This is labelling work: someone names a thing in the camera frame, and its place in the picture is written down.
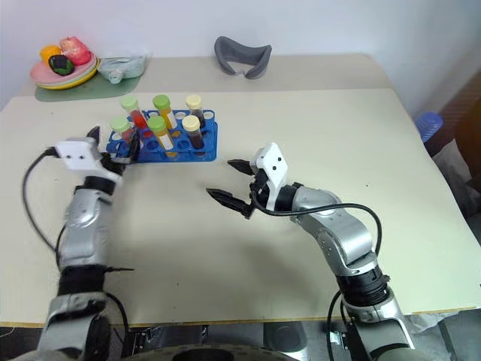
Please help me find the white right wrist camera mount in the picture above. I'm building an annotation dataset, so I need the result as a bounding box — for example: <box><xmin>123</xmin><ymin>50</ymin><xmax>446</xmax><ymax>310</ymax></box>
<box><xmin>250</xmin><ymin>142</ymin><xmax>290</xmax><ymax>210</ymax></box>

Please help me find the black right lower arm cable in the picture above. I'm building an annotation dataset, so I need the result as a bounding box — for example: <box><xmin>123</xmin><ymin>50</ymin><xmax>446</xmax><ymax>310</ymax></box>
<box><xmin>326</xmin><ymin>292</ymin><xmax>349</xmax><ymax>361</ymax></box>

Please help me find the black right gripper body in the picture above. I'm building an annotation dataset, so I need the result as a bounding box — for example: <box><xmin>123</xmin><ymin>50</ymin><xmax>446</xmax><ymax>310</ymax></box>
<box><xmin>244</xmin><ymin>170</ymin><xmax>272</xmax><ymax>220</ymax></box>

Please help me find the blue plastic test tube rack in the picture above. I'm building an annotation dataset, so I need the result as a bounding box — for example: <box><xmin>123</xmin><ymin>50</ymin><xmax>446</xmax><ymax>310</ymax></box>
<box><xmin>98</xmin><ymin>109</ymin><xmax>219</xmax><ymax>164</ymax></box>

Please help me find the large dark rounded shape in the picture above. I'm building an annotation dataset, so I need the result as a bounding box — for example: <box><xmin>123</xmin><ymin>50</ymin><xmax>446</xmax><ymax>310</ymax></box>
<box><xmin>127</xmin><ymin>340</ymin><xmax>280</xmax><ymax>361</ymax></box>

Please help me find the grey foam face pad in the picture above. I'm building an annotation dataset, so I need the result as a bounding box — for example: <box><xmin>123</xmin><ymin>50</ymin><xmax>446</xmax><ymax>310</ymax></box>
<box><xmin>213</xmin><ymin>35</ymin><xmax>274</xmax><ymax>81</ymax></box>

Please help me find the brown wooden cabinet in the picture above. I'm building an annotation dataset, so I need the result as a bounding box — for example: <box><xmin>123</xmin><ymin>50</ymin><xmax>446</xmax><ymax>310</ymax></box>
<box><xmin>437</xmin><ymin>70</ymin><xmax>481</xmax><ymax>189</ymax></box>

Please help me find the blue ribbed plastic object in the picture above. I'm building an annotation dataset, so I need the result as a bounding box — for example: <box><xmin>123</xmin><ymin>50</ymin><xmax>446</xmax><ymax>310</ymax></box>
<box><xmin>414</xmin><ymin>111</ymin><xmax>445</xmax><ymax>144</ymax></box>

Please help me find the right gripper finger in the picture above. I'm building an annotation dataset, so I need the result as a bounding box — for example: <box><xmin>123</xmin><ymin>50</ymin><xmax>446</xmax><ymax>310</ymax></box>
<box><xmin>226</xmin><ymin>159</ymin><xmax>259</xmax><ymax>177</ymax></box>
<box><xmin>205</xmin><ymin>187</ymin><xmax>253</xmax><ymax>218</ymax></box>

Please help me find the orange liquid tube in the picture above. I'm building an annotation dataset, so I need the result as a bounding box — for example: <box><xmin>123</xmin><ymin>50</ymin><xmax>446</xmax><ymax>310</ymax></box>
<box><xmin>151</xmin><ymin>94</ymin><xmax>178</xmax><ymax>129</ymax></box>
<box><xmin>146</xmin><ymin>115</ymin><xmax>175</xmax><ymax>152</ymax></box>

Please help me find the red liquid tube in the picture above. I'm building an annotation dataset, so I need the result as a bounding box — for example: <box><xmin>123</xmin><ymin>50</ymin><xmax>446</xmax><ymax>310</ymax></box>
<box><xmin>119</xmin><ymin>95</ymin><xmax>149</xmax><ymax>129</ymax></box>
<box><xmin>110</xmin><ymin>117</ymin><xmax>138</xmax><ymax>146</ymax></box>

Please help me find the dark rounded foot shape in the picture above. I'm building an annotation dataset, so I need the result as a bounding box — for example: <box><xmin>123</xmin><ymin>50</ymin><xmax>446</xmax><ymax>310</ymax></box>
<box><xmin>262</xmin><ymin>322</ymin><xmax>310</xmax><ymax>354</ymax></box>

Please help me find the dark liquid tube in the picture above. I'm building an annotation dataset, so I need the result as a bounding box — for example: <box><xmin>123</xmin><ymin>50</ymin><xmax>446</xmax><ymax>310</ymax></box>
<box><xmin>181</xmin><ymin>114</ymin><xmax>206</xmax><ymax>149</ymax></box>
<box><xmin>185</xmin><ymin>94</ymin><xmax>207</xmax><ymax>127</ymax></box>

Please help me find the pale green plastic plate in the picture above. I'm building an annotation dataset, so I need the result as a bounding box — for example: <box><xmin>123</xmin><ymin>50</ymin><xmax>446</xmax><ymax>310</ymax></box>
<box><xmin>35</xmin><ymin>56</ymin><xmax>99</xmax><ymax>86</ymax></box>

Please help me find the pale green plastic bag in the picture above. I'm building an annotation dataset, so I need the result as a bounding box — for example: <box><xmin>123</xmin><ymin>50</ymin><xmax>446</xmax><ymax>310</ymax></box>
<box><xmin>96</xmin><ymin>53</ymin><xmax>153</xmax><ymax>84</ymax></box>

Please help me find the black and green toy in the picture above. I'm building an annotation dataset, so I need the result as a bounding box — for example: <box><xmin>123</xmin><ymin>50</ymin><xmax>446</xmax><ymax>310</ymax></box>
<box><xmin>47</xmin><ymin>54</ymin><xmax>75</xmax><ymax>77</ymax></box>

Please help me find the pink toy fruit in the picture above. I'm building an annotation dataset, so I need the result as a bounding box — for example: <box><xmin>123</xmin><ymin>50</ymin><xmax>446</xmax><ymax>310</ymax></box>
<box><xmin>59</xmin><ymin>35</ymin><xmax>93</xmax><ymax>66</ymax></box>

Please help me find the metal table bracket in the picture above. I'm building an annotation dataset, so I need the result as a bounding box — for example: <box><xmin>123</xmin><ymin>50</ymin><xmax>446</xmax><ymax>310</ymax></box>
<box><xmin>127</xmin><ymin>326</ymin><xmax>159</xmax><ymax>357</ymax></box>
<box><xmin>325</xmin><ymin>329</ymin><xmax>358</xmax><ymax>361</ymax></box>

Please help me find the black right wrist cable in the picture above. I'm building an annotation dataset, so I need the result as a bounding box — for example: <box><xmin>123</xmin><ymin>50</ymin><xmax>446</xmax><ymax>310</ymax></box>
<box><xmin>249</xmin><ymin>187</ymin><xmax>384</xmax><ymax>261</ymax></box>

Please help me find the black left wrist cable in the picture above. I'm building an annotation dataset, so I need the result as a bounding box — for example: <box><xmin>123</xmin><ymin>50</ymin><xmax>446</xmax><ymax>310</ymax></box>
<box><xmin>21</xmin><ymin>147</ymin><xmax>63</xmax><ymax>272</ymax></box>

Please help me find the beige sack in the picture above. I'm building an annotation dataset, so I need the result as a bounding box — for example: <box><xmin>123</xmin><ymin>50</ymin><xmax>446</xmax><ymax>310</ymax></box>
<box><xmin>431</xmin><ymin>138</ymin><xmax>475</xmax><ymax>218</ymax></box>

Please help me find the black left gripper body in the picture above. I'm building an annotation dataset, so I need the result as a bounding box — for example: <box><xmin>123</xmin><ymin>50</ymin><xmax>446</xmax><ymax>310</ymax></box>
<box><xmin>99</xmin><ymin>151</ymin><xmax>133</xmax><ymax>177</ymax></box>

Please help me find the pink plastic plate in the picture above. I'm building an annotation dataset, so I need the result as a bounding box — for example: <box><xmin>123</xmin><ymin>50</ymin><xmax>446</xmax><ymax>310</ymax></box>
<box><xmin>29</xmin><ymin>55</ymin><xmax>96</xmax><ymax>81</ymax></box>

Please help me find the green table mat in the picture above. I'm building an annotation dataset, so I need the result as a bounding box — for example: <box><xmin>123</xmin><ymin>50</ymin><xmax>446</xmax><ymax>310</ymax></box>
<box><xmin>34</xmin><ymin>70</ymin><xmax>146</xmax><ymax>103</ymax></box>

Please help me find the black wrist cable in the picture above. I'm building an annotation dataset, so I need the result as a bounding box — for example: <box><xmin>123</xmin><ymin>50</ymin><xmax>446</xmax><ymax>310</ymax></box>
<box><xmin>21</xmin><ymin>147</ymin><xmax>63</xmax><ymax>272</ymax></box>
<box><xmin>249</xmin><ymin>187</ymin><xmax>384</xmax><ymax>261</ymax></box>

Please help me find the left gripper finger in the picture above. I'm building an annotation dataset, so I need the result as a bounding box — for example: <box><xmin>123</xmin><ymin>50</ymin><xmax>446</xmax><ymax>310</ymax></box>
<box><xmin>86</xmin><ymin>126</ymin><xmax>103</xmax><ymax>151</ymax></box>
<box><xmin>127</xmin><ymin>129</ymin><xmax>143</xmax><ymax>164</ymax></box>

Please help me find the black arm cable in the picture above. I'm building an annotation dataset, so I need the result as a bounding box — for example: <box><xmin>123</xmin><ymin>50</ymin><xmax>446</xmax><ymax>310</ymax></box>
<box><xmin>326</xmin><ymin>292</ymin><xmax>349</xmax><ymax>361</ymax></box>
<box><xmin>104</xmin><ymin>291</ymin><xmax>132</xmax><ymax>332</ymax></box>

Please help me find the orange toy fruit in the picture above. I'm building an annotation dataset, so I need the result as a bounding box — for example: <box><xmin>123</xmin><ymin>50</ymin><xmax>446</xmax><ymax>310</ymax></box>
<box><xmin>38</xmin><ymin>44</ymin><xmax>62</xmax><ymax>65</ymax></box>

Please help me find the yellow plastic plate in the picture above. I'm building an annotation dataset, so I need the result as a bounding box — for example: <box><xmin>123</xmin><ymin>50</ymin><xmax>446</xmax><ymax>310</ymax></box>
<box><xmin>36</xmin><ymin>59</ymin><xmax>101</xmax><ymax>91</ymax></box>

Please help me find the black left lower arm cable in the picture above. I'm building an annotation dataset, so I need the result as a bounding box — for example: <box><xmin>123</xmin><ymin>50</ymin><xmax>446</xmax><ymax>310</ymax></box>
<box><xmin>104</xmin><ymin>291</ymin><xmax>132</xmax><ymax>332</ymax></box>

